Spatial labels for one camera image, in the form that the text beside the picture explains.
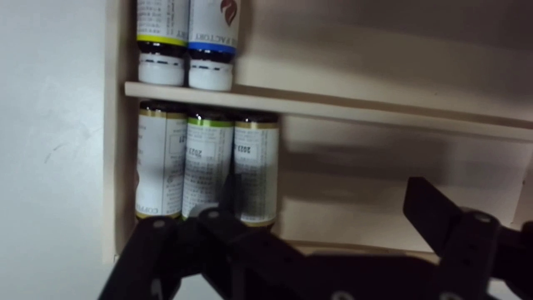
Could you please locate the light wooden two-compartment tray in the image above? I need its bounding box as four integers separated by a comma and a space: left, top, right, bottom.
102, 0, 533, 268

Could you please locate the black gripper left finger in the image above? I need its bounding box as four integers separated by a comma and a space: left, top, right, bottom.
99, 173, 336, 300

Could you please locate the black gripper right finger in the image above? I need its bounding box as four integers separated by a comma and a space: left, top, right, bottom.
404, 175, 533, 300

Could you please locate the white bottle with yellow band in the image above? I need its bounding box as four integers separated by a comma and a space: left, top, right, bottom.
136, 0, 191, 88

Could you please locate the white bottle with green band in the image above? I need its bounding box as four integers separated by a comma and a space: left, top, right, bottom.
181, 106, 237, 220

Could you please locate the white bottle with blue band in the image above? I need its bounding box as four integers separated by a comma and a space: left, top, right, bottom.
187, 0, 244, 93

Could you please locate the white bottle with olive band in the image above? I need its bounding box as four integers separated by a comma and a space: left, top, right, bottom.
232, 111, 282, 230
134, 100, 191, 221

